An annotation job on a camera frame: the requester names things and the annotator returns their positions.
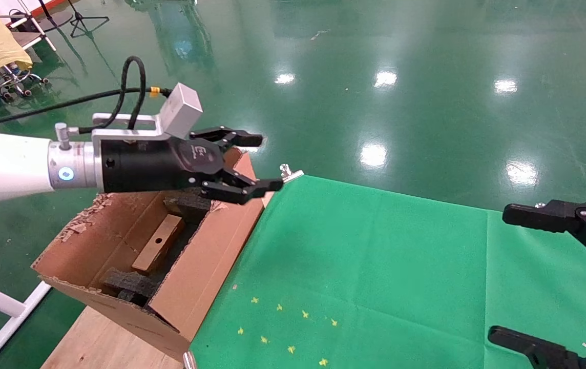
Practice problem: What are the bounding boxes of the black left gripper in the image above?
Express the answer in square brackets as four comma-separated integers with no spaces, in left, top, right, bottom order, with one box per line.
[99,127,284,206]

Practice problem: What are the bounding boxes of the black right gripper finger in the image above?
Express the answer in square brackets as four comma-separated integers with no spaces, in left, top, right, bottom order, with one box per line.
[501,197,586,275]
[487,325,586,369]

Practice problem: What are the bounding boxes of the brown cardboard box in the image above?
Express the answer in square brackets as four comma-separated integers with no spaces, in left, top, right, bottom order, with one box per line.
[132,214,186,275]

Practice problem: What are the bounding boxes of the large open cardboard carton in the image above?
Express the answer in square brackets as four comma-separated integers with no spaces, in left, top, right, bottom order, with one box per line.
[32,149,265,362]

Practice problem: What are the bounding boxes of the green cloth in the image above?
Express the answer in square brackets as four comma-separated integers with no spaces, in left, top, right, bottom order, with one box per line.
[189,174,586,369]

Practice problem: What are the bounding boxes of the black tripod stand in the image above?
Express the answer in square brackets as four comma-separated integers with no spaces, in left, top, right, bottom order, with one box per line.
[68,0,110,39]

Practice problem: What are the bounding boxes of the black round base stand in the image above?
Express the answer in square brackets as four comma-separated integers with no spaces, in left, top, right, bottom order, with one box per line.
[37,0,74,32]

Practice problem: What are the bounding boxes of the office chair wheel base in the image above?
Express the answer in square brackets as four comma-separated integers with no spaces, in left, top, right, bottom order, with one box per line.
[0,64,50,100]

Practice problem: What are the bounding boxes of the white metal rack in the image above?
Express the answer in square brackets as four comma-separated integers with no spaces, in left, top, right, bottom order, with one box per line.
[0,0,58,52]

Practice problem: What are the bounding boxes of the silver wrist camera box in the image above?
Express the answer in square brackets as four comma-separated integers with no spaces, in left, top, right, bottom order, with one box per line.
[91,83,204,141]

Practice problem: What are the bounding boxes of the thick black cable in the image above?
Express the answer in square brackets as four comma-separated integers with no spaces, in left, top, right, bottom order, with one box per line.
[0,55,173,131]

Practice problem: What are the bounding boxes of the white table frame leg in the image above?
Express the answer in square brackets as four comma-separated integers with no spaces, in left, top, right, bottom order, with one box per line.
[0,274,53,369]

